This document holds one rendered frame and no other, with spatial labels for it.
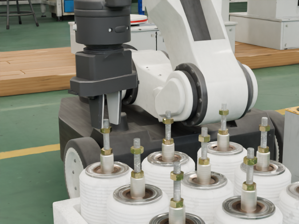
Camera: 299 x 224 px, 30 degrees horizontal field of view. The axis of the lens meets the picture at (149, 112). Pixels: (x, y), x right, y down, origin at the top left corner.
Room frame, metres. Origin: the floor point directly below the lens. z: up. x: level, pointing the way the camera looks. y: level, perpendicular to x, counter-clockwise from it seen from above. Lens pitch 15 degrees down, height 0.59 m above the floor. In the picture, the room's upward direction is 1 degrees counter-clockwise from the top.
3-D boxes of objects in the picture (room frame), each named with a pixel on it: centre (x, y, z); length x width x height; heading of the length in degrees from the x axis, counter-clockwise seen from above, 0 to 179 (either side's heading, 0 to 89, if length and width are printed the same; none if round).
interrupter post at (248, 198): (0.73, -0.14, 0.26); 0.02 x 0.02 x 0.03
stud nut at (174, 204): (0.68, -0.03, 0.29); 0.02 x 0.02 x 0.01; 50
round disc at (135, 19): (3.17, 0.16, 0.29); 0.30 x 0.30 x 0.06
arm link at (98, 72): (0.89, 0.07, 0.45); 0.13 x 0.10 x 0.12; 133
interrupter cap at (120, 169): (0.89, 0.07, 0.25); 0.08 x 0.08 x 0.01
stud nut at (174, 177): (0.68, -0.03, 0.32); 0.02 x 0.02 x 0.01; 50
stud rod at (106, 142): (0.89, 0.07, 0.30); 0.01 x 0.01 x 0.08
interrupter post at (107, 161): (0.89, 0.07, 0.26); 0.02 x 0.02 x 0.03
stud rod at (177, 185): (0.68, -0.03, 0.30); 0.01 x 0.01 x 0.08
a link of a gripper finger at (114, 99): (0.90, 0.06, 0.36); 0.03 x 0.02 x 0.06; 43
